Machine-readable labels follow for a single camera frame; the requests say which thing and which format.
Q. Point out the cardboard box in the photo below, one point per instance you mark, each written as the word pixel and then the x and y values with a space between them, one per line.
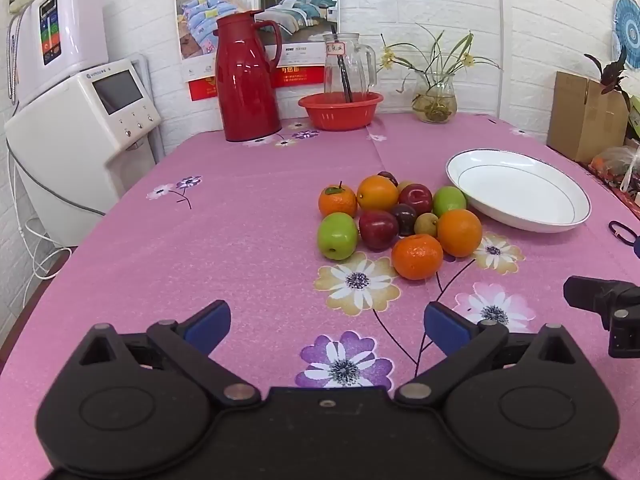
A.
pixel 580 120

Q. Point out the glass vase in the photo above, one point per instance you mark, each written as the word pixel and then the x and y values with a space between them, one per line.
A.
pixel 419 84

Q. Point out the dark purple plum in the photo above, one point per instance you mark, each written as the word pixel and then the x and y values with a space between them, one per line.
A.
pixel 405 219
pixel 389 178

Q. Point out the white plate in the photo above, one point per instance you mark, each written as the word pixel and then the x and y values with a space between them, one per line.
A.
pixel 520 190

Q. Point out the small yellow fruit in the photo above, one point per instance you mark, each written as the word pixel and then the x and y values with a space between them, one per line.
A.
pixel 403 186

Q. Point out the green apple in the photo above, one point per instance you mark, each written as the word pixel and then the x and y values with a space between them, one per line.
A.
pixel 448 201
pixel 337 236

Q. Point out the clear plastic bag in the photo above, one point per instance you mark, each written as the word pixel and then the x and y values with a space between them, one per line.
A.
pixel 610 160

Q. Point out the glass pitcher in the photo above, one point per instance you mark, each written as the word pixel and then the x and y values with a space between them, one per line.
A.
pixel 357 67

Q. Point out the brown kiwi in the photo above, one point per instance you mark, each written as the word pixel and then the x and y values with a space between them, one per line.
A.
pixel 426 225

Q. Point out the white wall conduit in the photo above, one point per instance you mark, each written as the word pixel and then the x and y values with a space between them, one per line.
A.
pixel 499 35

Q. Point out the wall poster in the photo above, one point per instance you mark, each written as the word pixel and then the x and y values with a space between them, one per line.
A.
pixel 300 5

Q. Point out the black stick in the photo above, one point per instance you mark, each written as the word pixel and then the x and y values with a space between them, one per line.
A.
pixel 345 77

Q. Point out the tangerine with green leaf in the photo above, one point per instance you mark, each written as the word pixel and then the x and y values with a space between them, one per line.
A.
pixel 338 202

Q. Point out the white appliance with screen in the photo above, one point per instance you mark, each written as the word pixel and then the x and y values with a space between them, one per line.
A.
pixel 65 150

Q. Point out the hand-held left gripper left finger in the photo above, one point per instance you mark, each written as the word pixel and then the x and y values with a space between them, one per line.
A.
pixel 211 325

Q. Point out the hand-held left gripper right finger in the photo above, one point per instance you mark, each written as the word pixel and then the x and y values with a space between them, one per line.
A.
pixel 445 327

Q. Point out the dark red leafed plant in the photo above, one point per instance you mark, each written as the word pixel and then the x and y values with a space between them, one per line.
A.
pixel 612 72

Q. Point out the round blue wall decoration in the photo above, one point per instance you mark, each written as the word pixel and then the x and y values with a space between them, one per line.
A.
pixel 631 25

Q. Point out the yellow-flowered plant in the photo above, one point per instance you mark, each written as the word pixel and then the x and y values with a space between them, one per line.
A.
pixel 434 108

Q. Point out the pink floral tablecloth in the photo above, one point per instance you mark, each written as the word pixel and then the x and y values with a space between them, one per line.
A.
pixel 225 240

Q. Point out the white water purifier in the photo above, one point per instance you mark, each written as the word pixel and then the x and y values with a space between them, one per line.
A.
pixel 70 20

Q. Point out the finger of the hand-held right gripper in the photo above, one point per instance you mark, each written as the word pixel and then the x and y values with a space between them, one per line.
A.
pixel 587 292

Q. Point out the orange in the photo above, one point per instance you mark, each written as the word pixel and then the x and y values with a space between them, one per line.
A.
pixel 377 194
pixel 459 233

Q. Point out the red thermos jug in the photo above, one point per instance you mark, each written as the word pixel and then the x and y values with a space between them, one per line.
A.
pixel 247 90

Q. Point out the red apple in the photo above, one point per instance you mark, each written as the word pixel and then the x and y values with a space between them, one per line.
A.
pixel 378 231
pixel 415 199

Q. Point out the red plastic basin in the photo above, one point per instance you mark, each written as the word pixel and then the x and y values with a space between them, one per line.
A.
pixel 340 117

